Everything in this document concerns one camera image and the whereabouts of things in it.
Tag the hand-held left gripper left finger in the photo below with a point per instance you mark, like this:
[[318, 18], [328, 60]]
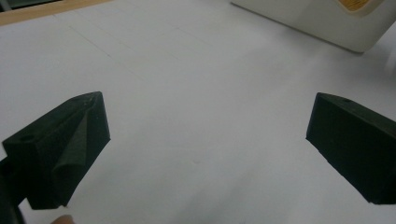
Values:
[[56, 149]]

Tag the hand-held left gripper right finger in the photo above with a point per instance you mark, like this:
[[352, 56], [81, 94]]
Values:
[[358, 149]]

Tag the white plastic storage bin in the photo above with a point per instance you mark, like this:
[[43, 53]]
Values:
[[311, 18]]

